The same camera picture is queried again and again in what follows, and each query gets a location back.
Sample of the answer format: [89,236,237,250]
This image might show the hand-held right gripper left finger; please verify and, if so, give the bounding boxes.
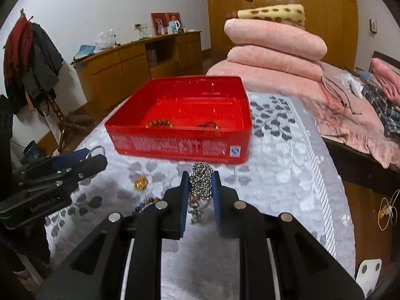
[36,171,190,300]

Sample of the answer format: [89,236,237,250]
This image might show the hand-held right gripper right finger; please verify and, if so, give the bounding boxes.
[212,170,365,300]

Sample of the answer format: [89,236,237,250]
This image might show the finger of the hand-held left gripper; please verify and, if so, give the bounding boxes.
[17,154,108,196]
[14,149,91,179]

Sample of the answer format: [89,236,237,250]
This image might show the red tin box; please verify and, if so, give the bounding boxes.
[104,75,253,165]

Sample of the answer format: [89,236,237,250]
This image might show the brown bead bracelet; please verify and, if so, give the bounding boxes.
[145,119,174,129]

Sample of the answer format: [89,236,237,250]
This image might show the person's left forearm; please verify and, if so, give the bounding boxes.
[0,226,51,269]

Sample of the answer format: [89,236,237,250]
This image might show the wooden coat rack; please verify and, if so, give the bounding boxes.
[19,9,90,154]

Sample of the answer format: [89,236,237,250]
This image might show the blue bucket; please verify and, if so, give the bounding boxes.
[23,140,40,161]

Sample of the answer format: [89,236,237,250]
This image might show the brown slippers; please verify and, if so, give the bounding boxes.
[67,111,95,126]

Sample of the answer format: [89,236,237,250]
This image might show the grey white leaf bedspread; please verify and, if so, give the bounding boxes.
[44,92,357,300]

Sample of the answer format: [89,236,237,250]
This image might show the wooden sideboard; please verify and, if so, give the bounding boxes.
[74,31,203,104]

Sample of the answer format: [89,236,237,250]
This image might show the light blue bag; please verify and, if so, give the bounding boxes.
[76,45,96,60]

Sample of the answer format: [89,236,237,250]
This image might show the white plastic bag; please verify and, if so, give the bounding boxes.
[94,29,117,54]

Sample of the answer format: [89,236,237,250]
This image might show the red scarf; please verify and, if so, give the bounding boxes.
[3,17,33,86]

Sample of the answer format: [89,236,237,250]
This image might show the bed with pink sheet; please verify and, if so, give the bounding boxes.
[205,50,400,196]

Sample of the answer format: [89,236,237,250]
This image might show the pink folded quilt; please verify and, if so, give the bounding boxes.
[223,18,328,62]
[226,46,324,82]

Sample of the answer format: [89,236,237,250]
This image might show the beige cloth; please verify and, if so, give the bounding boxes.
[320,62,365,115]

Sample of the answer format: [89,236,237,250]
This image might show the white perforated plate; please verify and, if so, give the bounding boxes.
[355,259,383,292]

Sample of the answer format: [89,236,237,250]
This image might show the white cloth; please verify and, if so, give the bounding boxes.
[339,73,363,98]

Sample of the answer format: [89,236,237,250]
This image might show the plaid folded clothes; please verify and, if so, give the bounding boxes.
[362,84,400,129]

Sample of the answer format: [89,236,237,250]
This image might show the yellow spotted pillow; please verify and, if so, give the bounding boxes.
[229,4,306,31]

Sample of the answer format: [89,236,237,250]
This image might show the pink folded clothes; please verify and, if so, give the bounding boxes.
[371,58,400,99]

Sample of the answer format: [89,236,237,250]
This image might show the wooden wardrobe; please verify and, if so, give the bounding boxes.
[194,0,359,79]

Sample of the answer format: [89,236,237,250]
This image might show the multicolour bead bracelet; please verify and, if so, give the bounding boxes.
[133,196,162,216]

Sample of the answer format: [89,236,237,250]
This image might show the red photo frame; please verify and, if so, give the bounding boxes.
[151,12,168,36]
[165,12,182,34]

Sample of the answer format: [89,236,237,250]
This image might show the white cable with switch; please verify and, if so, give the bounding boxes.
[376,189,400,232]

